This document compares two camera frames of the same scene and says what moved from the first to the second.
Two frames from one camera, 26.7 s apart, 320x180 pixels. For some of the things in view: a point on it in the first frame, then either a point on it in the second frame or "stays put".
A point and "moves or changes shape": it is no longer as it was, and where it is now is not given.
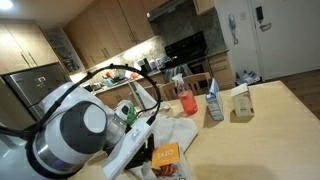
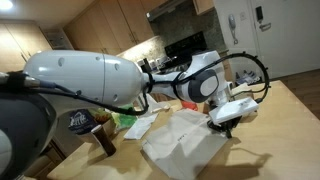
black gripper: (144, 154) → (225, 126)
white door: (287, 36) stays put
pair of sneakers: (247, 77) stays put
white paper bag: (171, 130) moves or changes shape
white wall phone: (232, 24) stays put
